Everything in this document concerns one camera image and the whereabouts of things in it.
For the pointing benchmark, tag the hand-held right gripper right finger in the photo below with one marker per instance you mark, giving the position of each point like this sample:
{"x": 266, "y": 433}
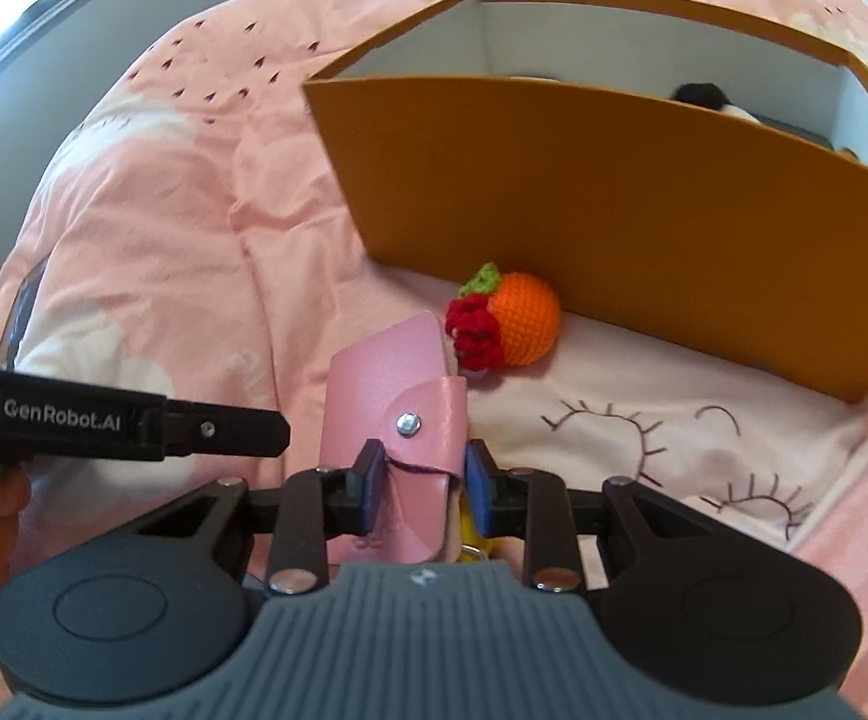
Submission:
{"x": 479, "y": 481}

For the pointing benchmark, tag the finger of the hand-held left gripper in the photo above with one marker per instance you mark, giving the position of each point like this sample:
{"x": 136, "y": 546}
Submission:
{"x": 231, "y": 431}

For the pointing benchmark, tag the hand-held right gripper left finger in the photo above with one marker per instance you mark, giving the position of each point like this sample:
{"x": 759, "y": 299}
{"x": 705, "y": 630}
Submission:
{"x": 374, "y": 481}

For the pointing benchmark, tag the pink leather key wallet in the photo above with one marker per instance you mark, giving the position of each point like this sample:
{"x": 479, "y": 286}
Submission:
{"x": 396, "y": 390}

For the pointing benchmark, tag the orange cardboard box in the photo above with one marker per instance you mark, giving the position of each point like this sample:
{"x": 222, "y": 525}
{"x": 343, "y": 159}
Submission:
{"x": 629, "y": 225}

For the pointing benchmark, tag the white panda plush toy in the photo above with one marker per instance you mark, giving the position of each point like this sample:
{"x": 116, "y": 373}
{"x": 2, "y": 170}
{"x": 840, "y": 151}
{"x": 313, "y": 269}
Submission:
{"x": 704, "y": 96}

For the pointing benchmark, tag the orange crochet fruit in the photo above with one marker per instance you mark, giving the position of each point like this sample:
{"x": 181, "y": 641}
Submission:
{"x": 516, "y": 319}

